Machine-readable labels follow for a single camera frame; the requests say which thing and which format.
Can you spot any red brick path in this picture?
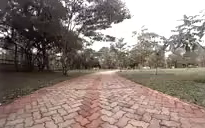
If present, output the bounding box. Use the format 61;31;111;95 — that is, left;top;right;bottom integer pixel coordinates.
0;69;205;128

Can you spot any distant row of trees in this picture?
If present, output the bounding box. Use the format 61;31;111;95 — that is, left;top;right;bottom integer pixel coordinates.
98;9;205;75

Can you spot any row of dark trees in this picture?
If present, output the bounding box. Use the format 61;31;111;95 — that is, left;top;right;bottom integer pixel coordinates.
0;0;133;76

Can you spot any open grass field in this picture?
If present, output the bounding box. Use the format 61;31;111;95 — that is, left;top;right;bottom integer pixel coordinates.
117;67;205;111

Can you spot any shaded grass strip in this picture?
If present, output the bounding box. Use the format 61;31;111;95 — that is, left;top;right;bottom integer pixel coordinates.
0;68;102;106

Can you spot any fence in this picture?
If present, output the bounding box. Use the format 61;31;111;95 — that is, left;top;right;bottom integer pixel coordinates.
0;49;25;66

